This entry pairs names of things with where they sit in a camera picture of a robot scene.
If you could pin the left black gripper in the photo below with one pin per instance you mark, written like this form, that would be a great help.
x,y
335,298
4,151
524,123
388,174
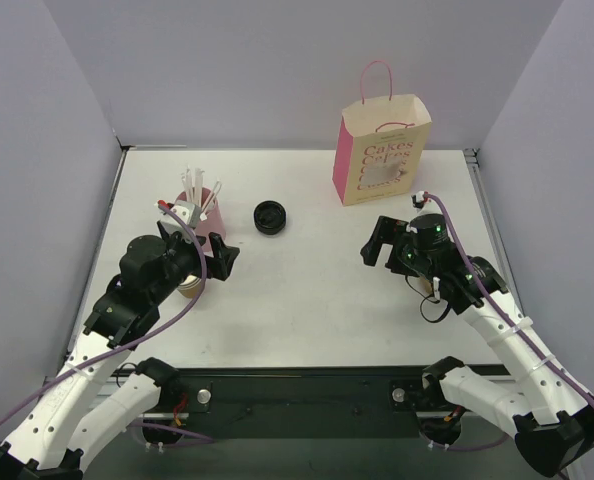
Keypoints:
x,y
197,251

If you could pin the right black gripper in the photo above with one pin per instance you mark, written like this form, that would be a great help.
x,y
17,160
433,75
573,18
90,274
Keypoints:
x,y
394,248

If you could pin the pink and cream paper bag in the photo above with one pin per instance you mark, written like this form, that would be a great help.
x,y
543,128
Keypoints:
x,y
380,143

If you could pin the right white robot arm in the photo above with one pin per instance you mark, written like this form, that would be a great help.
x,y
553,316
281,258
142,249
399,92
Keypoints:
x,y
549,415

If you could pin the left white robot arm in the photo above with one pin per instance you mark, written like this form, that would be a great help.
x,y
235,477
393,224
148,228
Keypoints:
x,y
63,433

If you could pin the pink straw holder cup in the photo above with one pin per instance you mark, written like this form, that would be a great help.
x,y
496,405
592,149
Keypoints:
x,y
212,224

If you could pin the stack of black lids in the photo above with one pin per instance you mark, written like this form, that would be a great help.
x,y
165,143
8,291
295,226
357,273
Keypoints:
x,y
269,217

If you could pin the white wrapped straws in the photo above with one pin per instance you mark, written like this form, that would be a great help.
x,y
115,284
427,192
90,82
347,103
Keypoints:
x,y
193,186

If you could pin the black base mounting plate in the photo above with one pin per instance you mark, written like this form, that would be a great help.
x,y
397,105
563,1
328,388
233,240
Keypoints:
x,y
384,402

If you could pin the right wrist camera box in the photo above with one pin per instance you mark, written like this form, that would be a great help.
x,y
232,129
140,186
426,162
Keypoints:
x,y
420,199

